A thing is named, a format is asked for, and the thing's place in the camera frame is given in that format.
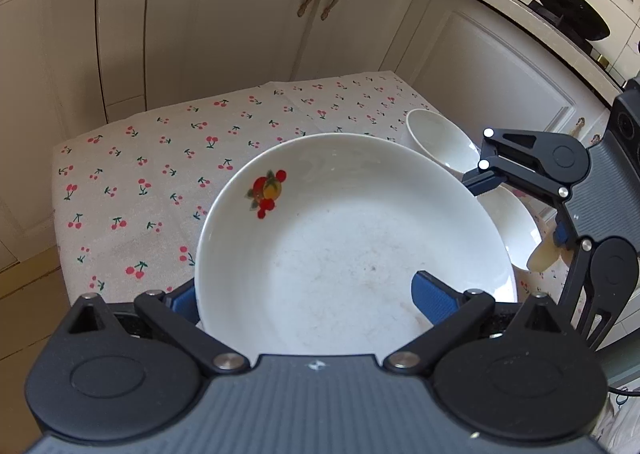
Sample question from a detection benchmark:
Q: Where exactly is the black wok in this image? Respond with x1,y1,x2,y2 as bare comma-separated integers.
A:
532,0,612,41

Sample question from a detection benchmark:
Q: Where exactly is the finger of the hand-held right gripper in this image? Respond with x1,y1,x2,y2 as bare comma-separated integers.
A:
462,128,572,205
552,204,608,351

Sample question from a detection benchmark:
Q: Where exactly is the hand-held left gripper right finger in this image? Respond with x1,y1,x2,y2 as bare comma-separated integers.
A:
382,270,576,375

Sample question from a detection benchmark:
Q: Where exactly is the person's right hand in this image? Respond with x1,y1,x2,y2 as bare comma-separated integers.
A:
527,229,563,273

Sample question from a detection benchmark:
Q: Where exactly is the black cable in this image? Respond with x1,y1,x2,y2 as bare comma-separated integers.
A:
606,383,640,408

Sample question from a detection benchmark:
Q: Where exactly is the white bowl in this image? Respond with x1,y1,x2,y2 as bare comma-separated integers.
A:
475,184,543,271
406,108,483,181

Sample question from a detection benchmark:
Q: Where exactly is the cherry print tablecloth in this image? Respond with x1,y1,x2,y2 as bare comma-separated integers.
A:
51,71,586,329

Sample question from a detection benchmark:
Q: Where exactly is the black gas stove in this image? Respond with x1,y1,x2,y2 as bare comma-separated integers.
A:
530,0,632,84

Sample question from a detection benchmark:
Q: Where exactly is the white fruit print plate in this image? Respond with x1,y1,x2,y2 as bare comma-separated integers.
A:
194,133,519,357

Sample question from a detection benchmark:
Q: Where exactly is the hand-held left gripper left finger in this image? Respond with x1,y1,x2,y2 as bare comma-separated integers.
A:
65,279,251,375

